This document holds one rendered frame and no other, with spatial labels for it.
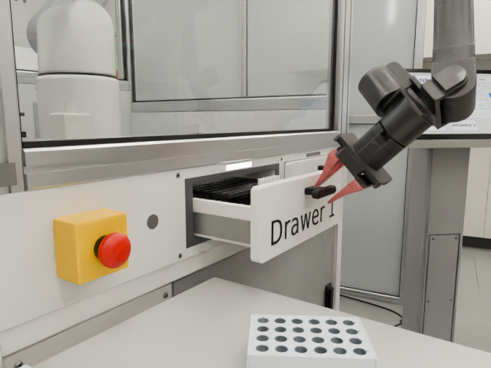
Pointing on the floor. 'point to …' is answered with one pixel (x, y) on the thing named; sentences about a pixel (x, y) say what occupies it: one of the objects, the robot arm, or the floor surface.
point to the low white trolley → (239, 334)
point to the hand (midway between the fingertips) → (326, 191)
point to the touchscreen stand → (435, 240)
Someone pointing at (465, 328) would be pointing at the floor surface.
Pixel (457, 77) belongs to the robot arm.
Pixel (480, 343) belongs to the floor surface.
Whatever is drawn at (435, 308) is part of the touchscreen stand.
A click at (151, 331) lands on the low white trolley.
